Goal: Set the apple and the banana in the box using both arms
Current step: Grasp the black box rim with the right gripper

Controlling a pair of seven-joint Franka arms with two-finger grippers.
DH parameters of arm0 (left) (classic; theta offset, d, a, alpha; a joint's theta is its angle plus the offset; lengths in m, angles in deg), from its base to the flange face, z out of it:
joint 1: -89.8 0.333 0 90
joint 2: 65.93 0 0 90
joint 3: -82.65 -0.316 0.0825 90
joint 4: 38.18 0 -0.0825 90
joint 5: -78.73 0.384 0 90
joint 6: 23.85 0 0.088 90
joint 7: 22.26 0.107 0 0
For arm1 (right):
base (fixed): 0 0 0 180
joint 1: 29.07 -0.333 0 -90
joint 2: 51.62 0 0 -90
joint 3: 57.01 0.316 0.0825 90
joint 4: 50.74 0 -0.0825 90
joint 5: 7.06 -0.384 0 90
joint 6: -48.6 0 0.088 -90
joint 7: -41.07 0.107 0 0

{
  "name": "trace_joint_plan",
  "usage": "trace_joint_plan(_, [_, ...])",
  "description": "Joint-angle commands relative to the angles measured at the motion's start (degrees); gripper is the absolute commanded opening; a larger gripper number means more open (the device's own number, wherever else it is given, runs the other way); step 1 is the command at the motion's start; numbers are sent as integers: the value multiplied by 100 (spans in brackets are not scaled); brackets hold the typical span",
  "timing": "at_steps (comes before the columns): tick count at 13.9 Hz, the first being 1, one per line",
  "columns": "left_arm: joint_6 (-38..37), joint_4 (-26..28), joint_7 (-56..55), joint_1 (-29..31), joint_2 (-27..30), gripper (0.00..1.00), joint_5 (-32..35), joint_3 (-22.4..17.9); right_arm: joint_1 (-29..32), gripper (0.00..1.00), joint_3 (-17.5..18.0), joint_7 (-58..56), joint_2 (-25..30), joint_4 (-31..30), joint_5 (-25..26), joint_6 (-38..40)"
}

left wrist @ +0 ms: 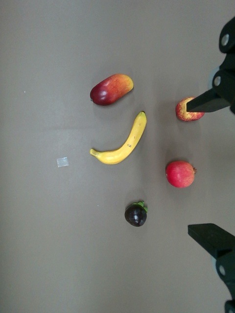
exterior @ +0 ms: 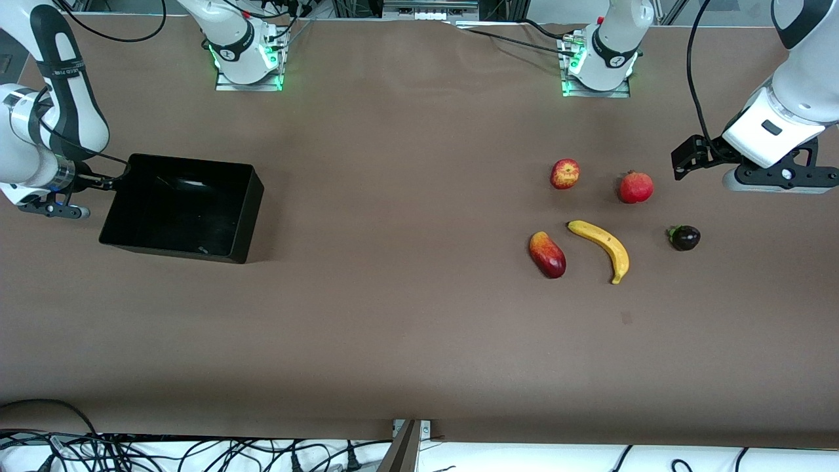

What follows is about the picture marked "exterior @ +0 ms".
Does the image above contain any black plastic box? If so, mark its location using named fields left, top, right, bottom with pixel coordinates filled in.
left=98, top=153, right=265, bottom=265

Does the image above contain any yellow banana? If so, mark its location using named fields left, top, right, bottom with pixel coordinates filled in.
left=567, top=220, right=631, bottom=285

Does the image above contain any red yellow apple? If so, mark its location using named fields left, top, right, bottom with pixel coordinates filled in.
left=550, top=158, right=581, bottom=190

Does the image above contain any red pomegranate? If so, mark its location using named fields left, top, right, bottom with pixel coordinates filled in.
left=619, top=170, right=655, bottom=205

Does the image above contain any dark purple mangosteen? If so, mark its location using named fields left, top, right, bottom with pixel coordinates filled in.
left=667, top=224, right=701, bottom=252

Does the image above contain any red yellow mango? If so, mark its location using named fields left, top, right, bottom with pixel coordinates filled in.
left=528, top=231, right=567, bottom=279

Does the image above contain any white power strip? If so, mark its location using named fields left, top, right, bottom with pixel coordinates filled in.
left=383, top=0, right=479, bottom=20

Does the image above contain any brown table cover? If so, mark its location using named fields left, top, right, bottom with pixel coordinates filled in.
left=0, top=16, right=839, bottom=450

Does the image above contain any grey metal beam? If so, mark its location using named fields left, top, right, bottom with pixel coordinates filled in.
left=377, top=421, right=421, bottom=472

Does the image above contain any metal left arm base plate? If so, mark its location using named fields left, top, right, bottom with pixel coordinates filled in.
left=560, top=33, right=631, bottom=99

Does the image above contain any black cable with metal connector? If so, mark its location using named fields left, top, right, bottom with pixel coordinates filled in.
left=33, top=0, right=168, bottom=165

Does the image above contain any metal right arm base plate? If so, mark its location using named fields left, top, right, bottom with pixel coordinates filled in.
left=215, top=29, right=284, bottom=91

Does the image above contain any black cable across table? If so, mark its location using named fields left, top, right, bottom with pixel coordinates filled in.
left=459, top=20, right=581, bottom=56

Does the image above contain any black curved cable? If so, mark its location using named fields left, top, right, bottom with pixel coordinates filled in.
left=0, top=398, right=99, bottom=437

